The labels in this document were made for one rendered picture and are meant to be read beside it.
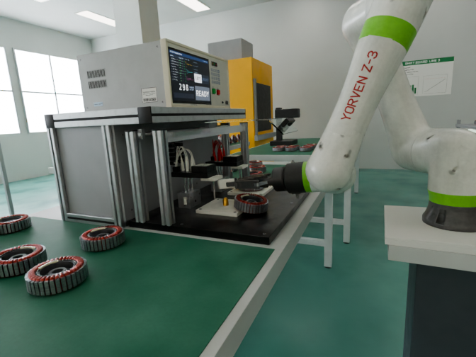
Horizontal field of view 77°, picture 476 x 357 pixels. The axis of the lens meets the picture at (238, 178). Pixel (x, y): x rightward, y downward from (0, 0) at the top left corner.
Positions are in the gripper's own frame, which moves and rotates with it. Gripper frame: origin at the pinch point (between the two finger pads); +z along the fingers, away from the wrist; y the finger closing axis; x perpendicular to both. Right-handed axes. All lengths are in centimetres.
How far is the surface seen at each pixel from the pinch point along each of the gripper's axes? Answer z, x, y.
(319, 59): 40, 131, 532
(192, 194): 14.1, -2.5, -1.3
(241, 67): 128, 112, 347
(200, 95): 10.8, 31.5, 10.4
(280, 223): -19.0, -11.4, -8.5
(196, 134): 8.9, 17.9, 0.4
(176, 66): 9.7, 40.0, -3.3
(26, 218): 60, 0, -31
